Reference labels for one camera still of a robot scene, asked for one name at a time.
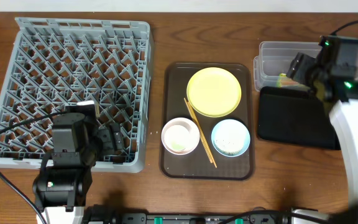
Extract pink-rimmed white bowl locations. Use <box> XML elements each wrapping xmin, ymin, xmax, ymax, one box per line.
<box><xmin>161</xmin><ymin>118</ymin><xmax>200</xmax><ymax>156</ymax></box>

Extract light blue bowl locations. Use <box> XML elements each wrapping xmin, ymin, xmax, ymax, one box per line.
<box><xmin>211</xmin><ymin>119</ymin><xmax>251</xmax><ymax>157</ymax></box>

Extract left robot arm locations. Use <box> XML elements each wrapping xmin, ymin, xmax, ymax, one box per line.
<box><xmin>33</xmin><ymin>113</ymin><xmax>124</xmax><ymax>223</ymax></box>

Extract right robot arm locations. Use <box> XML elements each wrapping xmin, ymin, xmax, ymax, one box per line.
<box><xmin>287</xmin><ymin>53</ymin><xmax>358</xmax><ymax>223</ymax></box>

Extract clear plastic waste bin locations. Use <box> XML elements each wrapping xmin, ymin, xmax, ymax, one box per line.
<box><xmin>253</xmin><ymin>40</ymin><xmax>358</xmax><ymax>93</ymax></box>

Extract black waste tray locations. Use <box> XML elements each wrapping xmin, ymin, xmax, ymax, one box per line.
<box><xmin>257</xmin><ymin>86</ymin><xmax>341</xmax><ymax>150</ymax></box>

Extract yellow green snack wrapper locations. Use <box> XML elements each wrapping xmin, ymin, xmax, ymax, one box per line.
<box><xmin>276</xmin><ymin>73</ymin><xmax>302</xmax><ymax>88</ymax></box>

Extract grey plastic dish rack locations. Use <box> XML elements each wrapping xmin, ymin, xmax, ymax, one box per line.
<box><xmin>0</xmin><ymin>17</ymin><xmax>154</xmax><ymax>173</ymax></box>

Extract yellow round plate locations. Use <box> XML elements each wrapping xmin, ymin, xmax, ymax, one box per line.
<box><xmin>186</xmin><ymin>67</ymin><xmax>242</xmax><ymax>118</ymax></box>

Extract brown serving tray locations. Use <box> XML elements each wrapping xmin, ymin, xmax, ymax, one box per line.
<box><xmin>160</xmin><ymin>62</ymin><xmax>255</xmax><ymax>180</ymax></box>

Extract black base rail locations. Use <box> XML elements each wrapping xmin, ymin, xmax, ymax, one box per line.
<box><xmin>82</xmin><ymin>203</ymin><xmax>332</xmax><ymax>224</ymax></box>

